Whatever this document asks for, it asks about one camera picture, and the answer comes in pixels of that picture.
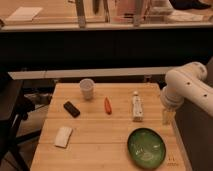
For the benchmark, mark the green glass plate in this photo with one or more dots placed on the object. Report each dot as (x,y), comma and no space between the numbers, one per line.
(146,148)

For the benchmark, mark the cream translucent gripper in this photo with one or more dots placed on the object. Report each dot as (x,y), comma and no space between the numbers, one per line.
(167,116)

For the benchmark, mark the white sponge block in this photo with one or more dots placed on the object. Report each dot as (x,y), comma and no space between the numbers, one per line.
(62,137)

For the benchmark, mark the black rectangular block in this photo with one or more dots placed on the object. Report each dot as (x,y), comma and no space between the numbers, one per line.
(68,106)

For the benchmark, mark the black chair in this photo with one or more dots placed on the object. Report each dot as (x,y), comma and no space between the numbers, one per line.
(14,107)

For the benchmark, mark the white paper sheet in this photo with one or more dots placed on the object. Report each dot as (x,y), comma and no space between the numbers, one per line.
(24,14)

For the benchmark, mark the orange carrot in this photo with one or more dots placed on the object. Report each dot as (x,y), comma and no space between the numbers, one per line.
(107,105)

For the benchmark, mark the white paper cup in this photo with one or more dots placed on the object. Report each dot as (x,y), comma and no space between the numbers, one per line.
(87,87)

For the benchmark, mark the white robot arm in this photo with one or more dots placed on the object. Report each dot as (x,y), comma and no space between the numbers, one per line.
(186,94)

